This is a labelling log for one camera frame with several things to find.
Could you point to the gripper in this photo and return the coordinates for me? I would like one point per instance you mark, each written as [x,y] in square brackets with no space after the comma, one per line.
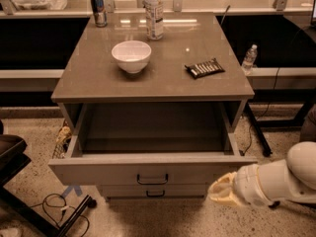
[246,185]

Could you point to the grey top drawer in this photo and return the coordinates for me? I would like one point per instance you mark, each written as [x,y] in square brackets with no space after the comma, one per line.
[112,143]

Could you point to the grey drawer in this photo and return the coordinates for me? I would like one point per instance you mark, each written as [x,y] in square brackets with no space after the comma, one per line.
[152,191]
[112,143]

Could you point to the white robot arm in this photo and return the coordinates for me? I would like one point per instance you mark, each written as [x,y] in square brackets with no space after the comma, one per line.
[292,178]

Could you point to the grey lower drawer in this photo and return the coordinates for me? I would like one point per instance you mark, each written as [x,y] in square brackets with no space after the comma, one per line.
[152,191]

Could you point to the grey drawer cabinet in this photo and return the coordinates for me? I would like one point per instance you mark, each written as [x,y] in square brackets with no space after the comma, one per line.
[92,76]

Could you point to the black metal stand leg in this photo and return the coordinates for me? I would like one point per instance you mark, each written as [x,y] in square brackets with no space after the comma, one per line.
[267,152]

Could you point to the dark trouser leg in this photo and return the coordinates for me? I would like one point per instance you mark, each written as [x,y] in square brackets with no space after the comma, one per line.
[308,130]

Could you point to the black snack packet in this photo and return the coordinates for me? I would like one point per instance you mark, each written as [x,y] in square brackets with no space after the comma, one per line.
[205,68]

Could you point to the small water bottle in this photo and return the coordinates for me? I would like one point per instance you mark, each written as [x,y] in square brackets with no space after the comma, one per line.
[249,59]

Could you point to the white ceramic bowl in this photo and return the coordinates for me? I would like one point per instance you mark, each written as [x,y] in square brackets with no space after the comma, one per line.
[132,56]

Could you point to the clear plastic bottle with label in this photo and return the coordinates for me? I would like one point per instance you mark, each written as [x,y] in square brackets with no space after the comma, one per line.
[154,18]

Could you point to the black chair at left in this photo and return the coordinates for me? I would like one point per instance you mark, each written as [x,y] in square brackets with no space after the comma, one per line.
[12,161]

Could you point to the blue silver energy drink can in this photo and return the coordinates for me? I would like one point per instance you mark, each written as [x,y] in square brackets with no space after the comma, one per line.
[99,12]

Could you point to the black drawer handle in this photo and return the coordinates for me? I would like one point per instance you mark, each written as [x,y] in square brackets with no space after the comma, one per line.
[152,181]

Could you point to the wire basket with items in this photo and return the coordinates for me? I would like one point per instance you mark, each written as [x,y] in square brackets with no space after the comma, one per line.
[62,141]

